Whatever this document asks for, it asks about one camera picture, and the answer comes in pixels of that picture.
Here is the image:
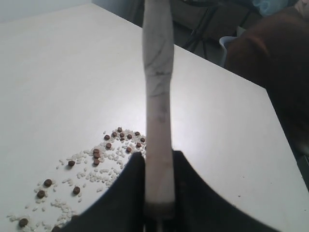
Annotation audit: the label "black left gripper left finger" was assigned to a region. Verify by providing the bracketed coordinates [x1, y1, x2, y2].
[60, 152, 145, 232]

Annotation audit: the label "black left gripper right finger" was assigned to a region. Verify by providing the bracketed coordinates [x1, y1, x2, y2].
[173, 151, 268, 232]

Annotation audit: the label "wide white bristle paint brush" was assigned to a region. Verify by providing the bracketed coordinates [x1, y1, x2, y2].
[142, 0, 175, 220]

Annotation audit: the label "scattered rice and brown pellets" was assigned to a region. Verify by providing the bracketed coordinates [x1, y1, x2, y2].
[0, 128, 147, 232]

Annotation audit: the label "white chair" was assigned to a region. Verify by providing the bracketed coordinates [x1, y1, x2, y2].
[219, 36, 235, 67]

